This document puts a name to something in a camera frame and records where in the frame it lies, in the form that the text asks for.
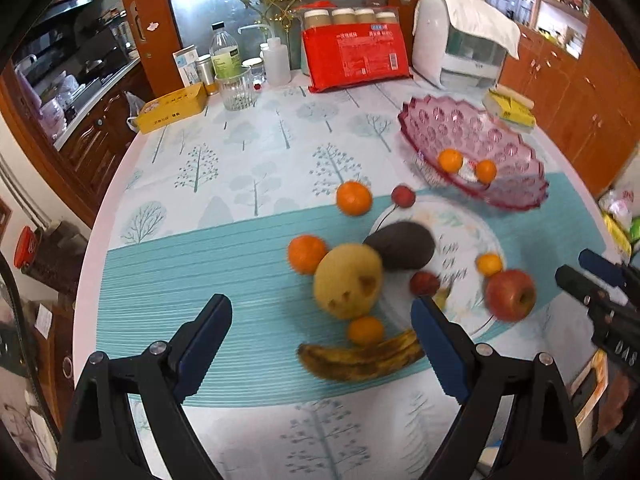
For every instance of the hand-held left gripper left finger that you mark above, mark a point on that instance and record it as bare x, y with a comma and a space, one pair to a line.
205, 345

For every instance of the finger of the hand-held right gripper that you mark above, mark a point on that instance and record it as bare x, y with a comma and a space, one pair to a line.
602, 266
582, 282

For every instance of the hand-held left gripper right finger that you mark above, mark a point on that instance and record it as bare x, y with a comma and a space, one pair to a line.
440, 350

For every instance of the red apple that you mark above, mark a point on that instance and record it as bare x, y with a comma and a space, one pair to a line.
511, 294

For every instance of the small orange tangerine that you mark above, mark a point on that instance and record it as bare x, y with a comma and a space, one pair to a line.
366, 331

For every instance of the spotted ripe banana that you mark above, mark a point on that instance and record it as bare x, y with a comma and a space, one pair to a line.
360, 360

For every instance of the white floral plate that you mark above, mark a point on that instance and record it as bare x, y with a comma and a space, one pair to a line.
452, 240

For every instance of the dark avocado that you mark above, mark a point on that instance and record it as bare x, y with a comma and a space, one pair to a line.
400, 245

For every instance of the yellow pear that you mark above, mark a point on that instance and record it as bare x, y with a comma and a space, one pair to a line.
349, 282

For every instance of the large orange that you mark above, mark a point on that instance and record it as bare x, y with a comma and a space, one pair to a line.
355, 198
306, 254

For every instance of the small red fruit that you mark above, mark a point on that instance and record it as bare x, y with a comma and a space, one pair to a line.
425, 283
403, 195

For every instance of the pink glass bowl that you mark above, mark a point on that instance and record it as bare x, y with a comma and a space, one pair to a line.
450, 125

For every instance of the yellow plastic bags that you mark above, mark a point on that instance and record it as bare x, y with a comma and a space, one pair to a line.
620, 220

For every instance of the orange white carton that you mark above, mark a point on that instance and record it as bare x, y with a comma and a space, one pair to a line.
592, 385

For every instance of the small oblong kumquat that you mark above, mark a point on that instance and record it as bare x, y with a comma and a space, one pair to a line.
489, 264
486, 170

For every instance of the white red wrapper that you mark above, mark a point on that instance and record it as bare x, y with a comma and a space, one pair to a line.
467, 171

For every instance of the medium orange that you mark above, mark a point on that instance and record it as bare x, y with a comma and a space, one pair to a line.
450, 160

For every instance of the yellow tissue box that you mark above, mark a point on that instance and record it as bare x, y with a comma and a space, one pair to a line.
510, 110

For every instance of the red round object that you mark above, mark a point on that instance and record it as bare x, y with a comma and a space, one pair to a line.
24, 247

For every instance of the flat yellow box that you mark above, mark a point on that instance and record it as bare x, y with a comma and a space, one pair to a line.
170, 110

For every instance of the white plastic bag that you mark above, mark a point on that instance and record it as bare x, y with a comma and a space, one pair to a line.
132, 110

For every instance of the clear drinking glass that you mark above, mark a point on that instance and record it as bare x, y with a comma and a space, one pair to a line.
235, 92

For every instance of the kitchen counter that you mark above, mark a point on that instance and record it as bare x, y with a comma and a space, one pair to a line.
92, 107

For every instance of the small metal can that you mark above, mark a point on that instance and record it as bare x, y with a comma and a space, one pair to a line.
205, 75

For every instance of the white towel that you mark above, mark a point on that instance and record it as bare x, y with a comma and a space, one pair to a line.
490, 20

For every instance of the white blue carton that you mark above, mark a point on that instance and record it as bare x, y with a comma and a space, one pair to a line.
185, 67

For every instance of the white squeeze bottle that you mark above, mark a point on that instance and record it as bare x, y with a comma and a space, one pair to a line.
276, 67

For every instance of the white countertop appliance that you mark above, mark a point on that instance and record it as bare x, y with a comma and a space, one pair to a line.
430, 35

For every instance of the clear bottle black cap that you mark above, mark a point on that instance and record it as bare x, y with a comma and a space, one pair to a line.
225, 55

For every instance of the glass sliding door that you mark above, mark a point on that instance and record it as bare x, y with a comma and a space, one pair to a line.
200, 10

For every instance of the wooden wall cabinet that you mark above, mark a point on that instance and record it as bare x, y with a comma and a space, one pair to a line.
575, 100

